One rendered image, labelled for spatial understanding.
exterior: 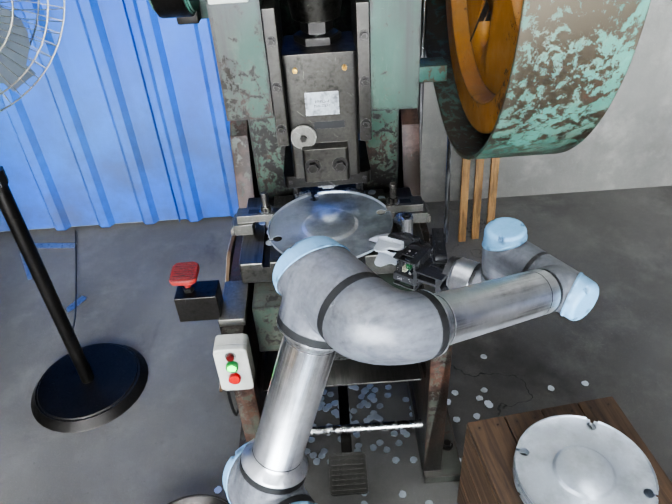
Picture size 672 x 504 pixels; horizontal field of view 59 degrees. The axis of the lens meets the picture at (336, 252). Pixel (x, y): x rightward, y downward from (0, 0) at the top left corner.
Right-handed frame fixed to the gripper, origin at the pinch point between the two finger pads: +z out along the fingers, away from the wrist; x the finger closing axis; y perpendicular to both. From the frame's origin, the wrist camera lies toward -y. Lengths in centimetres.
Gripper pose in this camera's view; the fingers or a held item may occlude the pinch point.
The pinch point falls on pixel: (376, 240)
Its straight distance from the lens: 131.3
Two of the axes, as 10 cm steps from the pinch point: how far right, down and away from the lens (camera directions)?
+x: 0.8, 8.0, 5.9
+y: -5.8, 5.2, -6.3
